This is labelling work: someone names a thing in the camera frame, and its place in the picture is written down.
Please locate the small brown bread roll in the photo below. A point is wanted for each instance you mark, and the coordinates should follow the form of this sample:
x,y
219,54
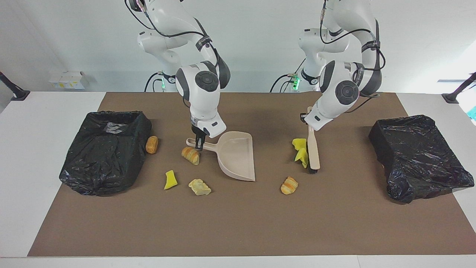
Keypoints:
x,y
151,144

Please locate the beige plastic dustpan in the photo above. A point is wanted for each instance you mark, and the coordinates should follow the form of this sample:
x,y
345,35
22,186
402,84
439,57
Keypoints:
x,y
238,156

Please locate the white box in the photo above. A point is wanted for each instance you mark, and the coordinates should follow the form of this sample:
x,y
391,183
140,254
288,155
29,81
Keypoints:
x,y
68,80

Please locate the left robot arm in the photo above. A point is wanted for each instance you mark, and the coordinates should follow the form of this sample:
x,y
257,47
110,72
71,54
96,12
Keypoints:
x,y
336,98

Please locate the beige brush with black bristles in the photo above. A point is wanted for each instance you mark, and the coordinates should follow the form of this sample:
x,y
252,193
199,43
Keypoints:
x,y
314,149

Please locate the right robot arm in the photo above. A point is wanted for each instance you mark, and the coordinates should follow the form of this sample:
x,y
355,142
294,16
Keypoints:
x,y
202,95

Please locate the large yellow crumpled scrap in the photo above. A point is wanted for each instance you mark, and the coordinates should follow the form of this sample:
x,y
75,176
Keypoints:
x,y
301,152

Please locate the striped brown croissant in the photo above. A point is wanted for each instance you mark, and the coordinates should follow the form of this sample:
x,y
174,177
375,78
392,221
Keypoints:
x,y
289,185
191,155

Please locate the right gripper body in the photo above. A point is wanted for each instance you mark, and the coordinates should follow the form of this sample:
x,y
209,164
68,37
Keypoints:
x,y
197,131

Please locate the black stand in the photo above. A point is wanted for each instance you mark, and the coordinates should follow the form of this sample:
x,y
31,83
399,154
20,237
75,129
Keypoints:
x,y
15,89
458,91

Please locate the bin lined with black bag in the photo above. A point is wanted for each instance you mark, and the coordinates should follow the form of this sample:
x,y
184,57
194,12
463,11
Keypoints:
x,y
106,156
420,156

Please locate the pale yellow crumpled scrap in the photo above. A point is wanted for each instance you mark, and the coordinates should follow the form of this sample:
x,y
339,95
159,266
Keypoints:
x,y
200,187

